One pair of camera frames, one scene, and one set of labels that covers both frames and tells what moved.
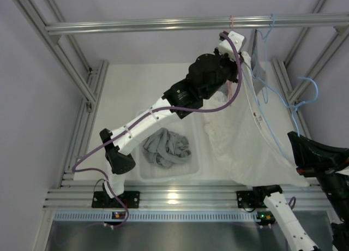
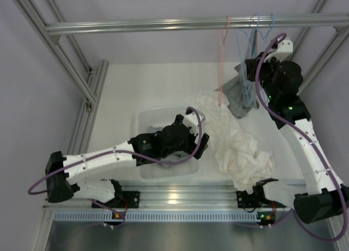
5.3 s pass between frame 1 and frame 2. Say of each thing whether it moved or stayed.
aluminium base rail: stayed
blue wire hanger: moved
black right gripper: moved
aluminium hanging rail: stayed
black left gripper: moved
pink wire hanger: moved
